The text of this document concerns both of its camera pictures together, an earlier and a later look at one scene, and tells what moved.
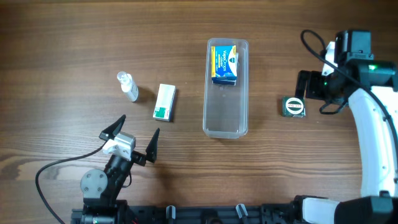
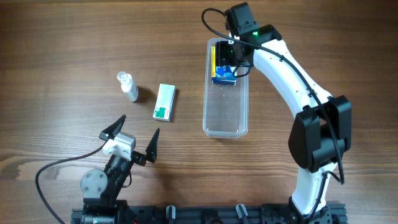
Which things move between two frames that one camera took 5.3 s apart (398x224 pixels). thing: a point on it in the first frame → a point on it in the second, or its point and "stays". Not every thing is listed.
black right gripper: x=312 y=78 → x=221 y=55
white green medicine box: x=165 y=102 stays
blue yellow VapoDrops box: x=224 y=61 stays
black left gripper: x=137 y=155 stays
